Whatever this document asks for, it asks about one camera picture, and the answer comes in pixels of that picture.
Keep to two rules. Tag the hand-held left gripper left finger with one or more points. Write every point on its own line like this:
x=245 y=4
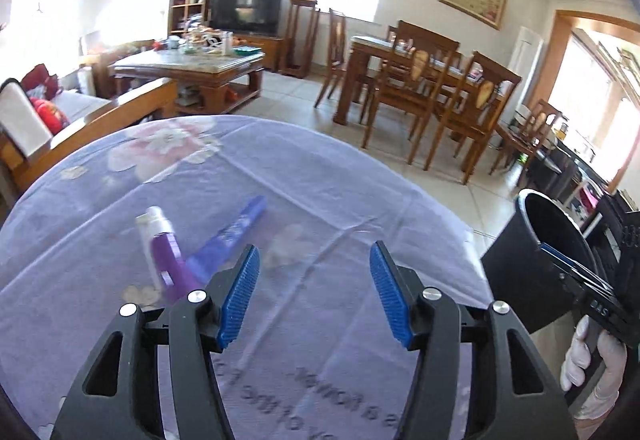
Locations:
x=240 y=300

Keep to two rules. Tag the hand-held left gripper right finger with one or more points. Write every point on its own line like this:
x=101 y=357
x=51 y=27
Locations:
x=390 y=295

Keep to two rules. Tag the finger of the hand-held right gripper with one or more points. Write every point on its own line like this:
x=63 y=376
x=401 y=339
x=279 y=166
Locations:
x=552 y=251
x=600 y=310

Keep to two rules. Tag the black bin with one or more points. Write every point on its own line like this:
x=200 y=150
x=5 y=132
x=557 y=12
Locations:
x=520 y=270

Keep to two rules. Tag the blue tube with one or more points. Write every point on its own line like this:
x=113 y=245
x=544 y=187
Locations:
x=225 y=235

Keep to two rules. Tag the purple tube with white cap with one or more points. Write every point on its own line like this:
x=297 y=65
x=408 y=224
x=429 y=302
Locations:
x=170 y=260

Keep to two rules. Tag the person's right hand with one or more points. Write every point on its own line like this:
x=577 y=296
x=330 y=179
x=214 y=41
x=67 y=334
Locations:
x=612 y=370

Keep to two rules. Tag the black side table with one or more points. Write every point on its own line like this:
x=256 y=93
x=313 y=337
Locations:
x=550 y=170

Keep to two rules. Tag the wooden dining chair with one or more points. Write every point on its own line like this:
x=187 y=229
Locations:
x=400 y=95
x=337 y=35
x=470 y=120
x=535 y=120

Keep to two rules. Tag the white tall appliance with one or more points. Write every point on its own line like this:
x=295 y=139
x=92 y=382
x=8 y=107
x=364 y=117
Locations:
x=527 y=65

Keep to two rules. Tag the wooden dining table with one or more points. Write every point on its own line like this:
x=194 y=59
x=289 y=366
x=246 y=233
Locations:
x=360 y=70

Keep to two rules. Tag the wooden coffee table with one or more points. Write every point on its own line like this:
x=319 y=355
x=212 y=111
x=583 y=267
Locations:
x=210 y=70

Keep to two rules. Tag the teal box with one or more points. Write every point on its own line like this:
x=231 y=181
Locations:
x=247 y=51

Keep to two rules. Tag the wooden television stand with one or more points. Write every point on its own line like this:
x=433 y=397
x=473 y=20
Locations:
x=270 y=52

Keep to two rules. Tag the tall wooden plant stand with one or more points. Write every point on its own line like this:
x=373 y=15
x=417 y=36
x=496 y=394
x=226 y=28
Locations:
x=300 y=40

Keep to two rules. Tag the wooden armchair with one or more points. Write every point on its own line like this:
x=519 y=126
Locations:
x=107 y=65

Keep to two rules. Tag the wooden sofa with white cushions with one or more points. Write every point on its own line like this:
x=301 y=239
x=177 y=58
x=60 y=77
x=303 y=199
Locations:
x=30 y=130

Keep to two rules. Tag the black television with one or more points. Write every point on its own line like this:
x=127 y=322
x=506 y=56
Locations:
x=245 y=10

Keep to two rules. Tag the dark red cushion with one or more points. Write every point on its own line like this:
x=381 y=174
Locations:
x=40 y=80

